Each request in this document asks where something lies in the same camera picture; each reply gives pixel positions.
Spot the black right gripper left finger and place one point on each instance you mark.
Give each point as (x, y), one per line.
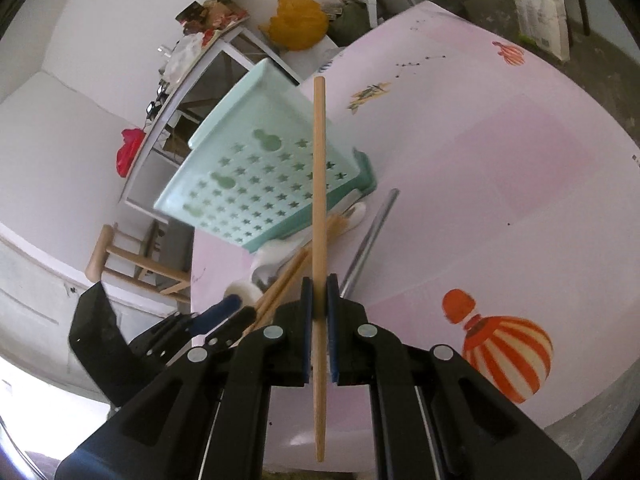
(277, 355)

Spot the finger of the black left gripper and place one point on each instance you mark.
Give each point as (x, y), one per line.
(231, 330)
(204, 322)

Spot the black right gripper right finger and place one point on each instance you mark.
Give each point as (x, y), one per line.
(396, 375)

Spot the white ceramic spoon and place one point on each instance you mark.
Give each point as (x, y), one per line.
(271, 258)

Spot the stainless steel spoon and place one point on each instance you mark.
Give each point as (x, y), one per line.
(355, 269)

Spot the wooden chopstick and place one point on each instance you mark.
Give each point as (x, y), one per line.
(319, 261)
(337, 224)
(274, 296)

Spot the mint green utensil basket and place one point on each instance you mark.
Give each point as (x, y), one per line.
(248, 176)

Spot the wooden chair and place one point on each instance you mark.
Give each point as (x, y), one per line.
(148, 273)

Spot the red plastic bag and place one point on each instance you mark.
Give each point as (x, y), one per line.
(132, 140)

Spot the white metal side table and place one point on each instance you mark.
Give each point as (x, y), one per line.
(180, 107)

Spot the yellow plastic bag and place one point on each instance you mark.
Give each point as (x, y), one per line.
(298, 25)

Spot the white green rice bag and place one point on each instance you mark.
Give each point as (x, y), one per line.
(543, 23)

